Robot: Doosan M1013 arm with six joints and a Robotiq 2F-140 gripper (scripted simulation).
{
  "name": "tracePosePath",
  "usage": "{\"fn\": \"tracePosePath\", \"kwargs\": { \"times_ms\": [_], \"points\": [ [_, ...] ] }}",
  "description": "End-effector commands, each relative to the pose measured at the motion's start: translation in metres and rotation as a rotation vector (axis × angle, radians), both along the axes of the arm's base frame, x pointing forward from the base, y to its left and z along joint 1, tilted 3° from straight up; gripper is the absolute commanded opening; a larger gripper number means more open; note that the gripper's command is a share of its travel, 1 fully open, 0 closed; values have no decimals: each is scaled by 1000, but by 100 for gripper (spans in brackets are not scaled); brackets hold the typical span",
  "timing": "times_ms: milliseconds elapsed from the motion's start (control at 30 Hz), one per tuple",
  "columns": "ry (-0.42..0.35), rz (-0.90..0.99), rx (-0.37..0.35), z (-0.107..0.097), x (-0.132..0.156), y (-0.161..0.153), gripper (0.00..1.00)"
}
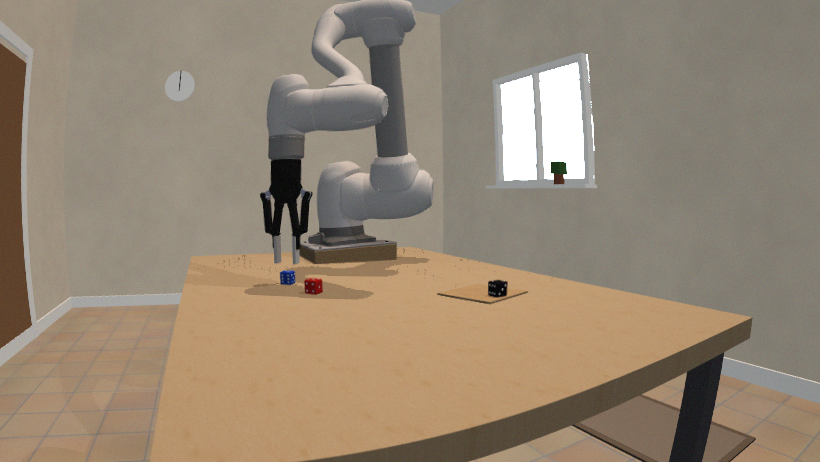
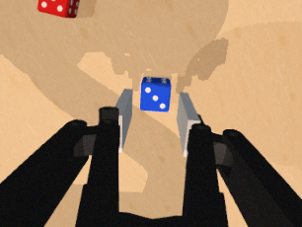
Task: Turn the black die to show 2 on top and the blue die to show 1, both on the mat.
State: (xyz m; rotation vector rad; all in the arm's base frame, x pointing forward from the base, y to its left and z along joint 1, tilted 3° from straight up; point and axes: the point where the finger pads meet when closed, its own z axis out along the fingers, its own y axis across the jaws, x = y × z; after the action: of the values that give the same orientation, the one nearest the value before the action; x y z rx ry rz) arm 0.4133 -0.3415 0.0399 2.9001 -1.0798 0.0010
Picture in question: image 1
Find black die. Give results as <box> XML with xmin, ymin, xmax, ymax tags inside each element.
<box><xmin>488</xmin><ymin>280</ymin><xmax>507</xmax><ymax>297</ymax></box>

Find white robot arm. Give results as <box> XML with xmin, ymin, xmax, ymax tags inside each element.
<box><xmin>267</xmin><ymin>0</ymin><xmax>434</xmax><ymax>247</ymax></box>

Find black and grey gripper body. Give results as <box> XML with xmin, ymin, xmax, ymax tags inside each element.
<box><xmin>269</xmin><ymin>159</ymin><xmax>303</xmax><ymax>204</ymax></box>

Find brown mat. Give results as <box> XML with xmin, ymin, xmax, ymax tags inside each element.
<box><xmin>437</xmin><ymin>284</ymin><xmax>528</xmax><ymax>304</ymax></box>

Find blue die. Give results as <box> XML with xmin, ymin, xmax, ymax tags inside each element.
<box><xmin>280</xmin><ymin>271</ymin><xmax>295</xmax><ymax>285</ymax></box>

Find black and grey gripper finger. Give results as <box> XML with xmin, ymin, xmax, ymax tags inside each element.
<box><xmin>260</xmin><ymin>189</ymin><xmax>284</xmax><ymax>264</ymax></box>
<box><xmin>285</xmin><ymin>189</ymin><xmax>312</xmax><ymax>264</ymax></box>

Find red die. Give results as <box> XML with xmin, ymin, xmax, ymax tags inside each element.
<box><xmin>305</xmin><ymin>278</ymin><xmax>323</xmax><ymax>294</ymax></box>

